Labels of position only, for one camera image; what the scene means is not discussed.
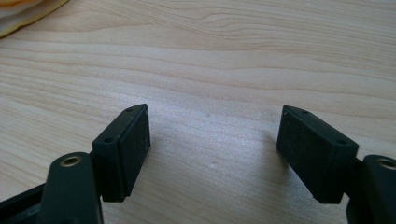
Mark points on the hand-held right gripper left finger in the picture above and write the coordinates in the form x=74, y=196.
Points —
x=120, y=155

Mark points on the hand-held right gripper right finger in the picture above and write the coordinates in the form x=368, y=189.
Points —
x=314, y=155

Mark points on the yellow cloth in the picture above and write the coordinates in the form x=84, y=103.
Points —
x=21, y=14

